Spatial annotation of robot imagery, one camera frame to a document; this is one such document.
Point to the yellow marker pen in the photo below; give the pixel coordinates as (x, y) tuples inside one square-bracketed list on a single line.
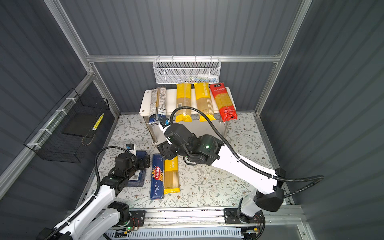
[(98, 122)]

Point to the floral table mat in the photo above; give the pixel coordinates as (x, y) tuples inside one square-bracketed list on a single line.
[(201, 186)]

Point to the yellow spaghetti bag label up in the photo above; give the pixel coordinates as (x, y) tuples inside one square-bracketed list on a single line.
[(184, 99)]

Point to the red spaghetti bag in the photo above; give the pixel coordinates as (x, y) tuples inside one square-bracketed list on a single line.
[(222, 98)]

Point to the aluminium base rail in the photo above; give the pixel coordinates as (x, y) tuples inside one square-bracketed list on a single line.
[(216, 217)]

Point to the pens in white basket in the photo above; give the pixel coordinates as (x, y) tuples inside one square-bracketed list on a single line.
[(202, 78)]

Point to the blue Barilla spaghetti box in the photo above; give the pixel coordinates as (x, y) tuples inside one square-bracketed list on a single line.
[(157, 178)]

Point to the white two-tier shelf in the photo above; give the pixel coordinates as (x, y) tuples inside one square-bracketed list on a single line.
[(195, 126)]

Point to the clear blue spaghetti bag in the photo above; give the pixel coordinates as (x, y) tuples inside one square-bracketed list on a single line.
[(158, 105)]

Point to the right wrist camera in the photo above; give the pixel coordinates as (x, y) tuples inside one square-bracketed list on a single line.
[(175, 134)]

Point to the yellow Pastatime spaghetti bag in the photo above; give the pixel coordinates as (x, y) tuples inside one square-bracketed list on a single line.
[(171, 176)]

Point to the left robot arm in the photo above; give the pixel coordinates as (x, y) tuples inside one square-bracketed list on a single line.
[(100, 211)]

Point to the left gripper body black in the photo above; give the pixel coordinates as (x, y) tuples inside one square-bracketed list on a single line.
[(133, 165)]

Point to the dark blue pasta box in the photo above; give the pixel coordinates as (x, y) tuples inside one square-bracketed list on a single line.
[(141, 177)]

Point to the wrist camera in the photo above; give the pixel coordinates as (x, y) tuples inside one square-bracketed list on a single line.
[(131, 149), (175, 134)]

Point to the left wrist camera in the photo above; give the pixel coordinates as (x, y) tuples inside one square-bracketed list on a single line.
[(131, 149)]

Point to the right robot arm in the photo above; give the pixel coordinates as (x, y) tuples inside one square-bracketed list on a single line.
[(271, 186)]

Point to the black wire basket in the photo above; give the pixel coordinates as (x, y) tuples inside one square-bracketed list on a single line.
[(67, 135)]

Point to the white wire mesh basket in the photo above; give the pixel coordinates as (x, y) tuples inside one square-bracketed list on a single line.
[(169, 72)]

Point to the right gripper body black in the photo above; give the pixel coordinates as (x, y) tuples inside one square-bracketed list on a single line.
[(182, 151)]

